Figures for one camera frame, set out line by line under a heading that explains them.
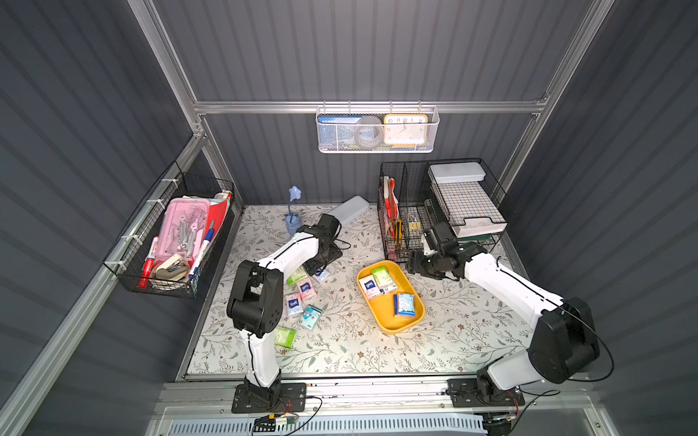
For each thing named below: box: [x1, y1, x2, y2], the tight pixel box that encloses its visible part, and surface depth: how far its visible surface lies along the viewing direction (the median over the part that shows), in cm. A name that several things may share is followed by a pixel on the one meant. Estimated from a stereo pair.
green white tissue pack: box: [371, 266, 394, 288], surface depth 93 cm
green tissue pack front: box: [274, 327, 298, 349], surface depth 84 cm
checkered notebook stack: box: [430, 180, 507, 226], surface depth 96 cm
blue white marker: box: [189, 219, 216, 280], surface depth 70 cm
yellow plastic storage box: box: [357, 259, 426, 334], surface depth 92 cm
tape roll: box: [355, 115, 385, 149], surface depth 89 cm
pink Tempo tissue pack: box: [285, 293, 304, 317], surface depth 91 cm
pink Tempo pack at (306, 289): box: [296, 277, 318, 301], surface depth 94 cm
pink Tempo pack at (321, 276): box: [312, 269, 330, 284], surface depth 98 cm
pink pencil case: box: [156, 198, 210, 261], surface depth 74 cm
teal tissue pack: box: [298, 304, 324, 330], surface depth 88 cm
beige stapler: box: [153, 254, 190, 281], surface depth 65 cm
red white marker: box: [137, 236, 160, 289], surface depth 66 cm
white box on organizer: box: [428, 161, 487, 185], surface depth 102 cm
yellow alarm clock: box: [383, 113, 429, 149], surface depth 90 cm
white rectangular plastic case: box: [329, 194, 370, 225], surface depth 121 cm
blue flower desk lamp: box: [284, 185, 302, 237], surface depth 96 cm
